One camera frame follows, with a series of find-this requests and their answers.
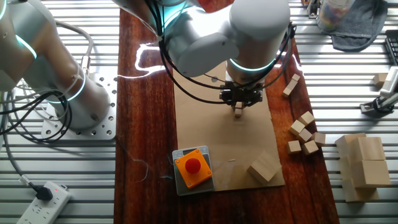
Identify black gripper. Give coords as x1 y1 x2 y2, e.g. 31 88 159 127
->
219 81 264 110

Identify brown cardboard sheet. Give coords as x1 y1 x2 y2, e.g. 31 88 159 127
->
172 62 286 192

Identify large wooden block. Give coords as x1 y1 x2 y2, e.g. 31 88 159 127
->
335 133 367 158
341 179 381 203
350 159 392 189
247 151 283 184
354 136 387 162

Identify orange emergency stop button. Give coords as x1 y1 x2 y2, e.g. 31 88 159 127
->
174 148 214 190

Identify orange box red button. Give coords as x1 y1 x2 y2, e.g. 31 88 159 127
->
172 145 216 197

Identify red-brown wooden board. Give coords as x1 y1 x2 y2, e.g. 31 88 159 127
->
113 0 340 224

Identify plastic jar colourful contents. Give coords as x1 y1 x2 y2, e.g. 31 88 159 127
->
316 0 356 32

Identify aluminium robot mounting plate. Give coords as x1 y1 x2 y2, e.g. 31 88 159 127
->
41 73 118 141

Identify gray cloth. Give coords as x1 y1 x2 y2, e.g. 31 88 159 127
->
329 0 389 53

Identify black power plug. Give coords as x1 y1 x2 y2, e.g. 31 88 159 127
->
33 185 54 202

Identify white power strip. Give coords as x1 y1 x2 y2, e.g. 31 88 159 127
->
16 181 72 224

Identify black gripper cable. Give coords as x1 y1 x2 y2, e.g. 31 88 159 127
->
144 0 296 105

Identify silver camera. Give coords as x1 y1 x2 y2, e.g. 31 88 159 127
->
379 65 398 99

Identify gray cable with metal connector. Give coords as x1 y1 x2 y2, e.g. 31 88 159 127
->
49 18 95 77

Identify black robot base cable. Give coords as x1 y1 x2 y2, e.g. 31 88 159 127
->
0 90 74 144

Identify gray power cord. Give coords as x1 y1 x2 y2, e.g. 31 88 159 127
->
0 118 37 189

